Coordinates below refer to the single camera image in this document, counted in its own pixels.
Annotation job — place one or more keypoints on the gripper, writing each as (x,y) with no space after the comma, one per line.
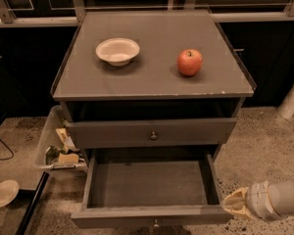
(257,200)

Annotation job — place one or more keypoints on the grey drawer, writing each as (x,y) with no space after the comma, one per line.
(150,133)
(157,186)

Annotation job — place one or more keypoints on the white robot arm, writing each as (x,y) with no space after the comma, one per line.
(263,200)

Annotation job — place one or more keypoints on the grey wooden drawer cabinet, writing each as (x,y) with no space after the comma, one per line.
(150,86)

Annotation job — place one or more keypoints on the grey top drawer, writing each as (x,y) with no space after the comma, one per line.
(150,133)

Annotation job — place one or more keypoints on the red apple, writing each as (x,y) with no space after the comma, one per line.
(189,62)

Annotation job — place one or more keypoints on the yellow packet in bin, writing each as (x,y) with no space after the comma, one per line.
(69,159)

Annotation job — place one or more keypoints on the clear plastic bin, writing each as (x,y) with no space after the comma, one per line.
(50,147)

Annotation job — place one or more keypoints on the white paper bowl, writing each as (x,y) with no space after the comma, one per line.
(117,52)

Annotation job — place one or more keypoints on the white plate on floor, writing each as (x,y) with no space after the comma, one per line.
(9,190)

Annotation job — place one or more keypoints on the metal railing frame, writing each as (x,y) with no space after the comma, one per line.
(36,7)

